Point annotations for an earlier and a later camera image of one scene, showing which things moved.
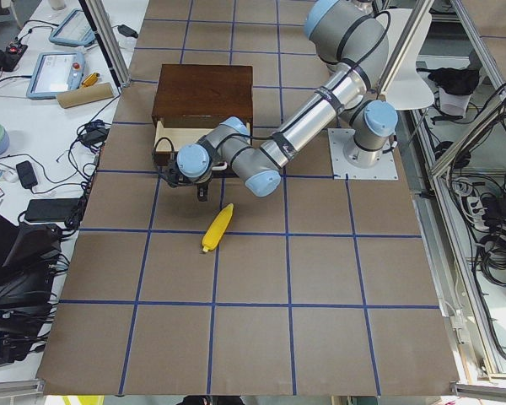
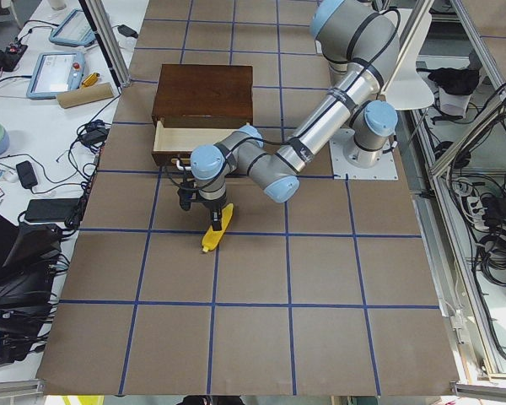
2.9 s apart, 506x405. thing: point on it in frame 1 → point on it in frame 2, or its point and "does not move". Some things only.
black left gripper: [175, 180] → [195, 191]
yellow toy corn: [218, 228] does not move
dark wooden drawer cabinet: [201, 95] does not move
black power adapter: [127, 31] does not move
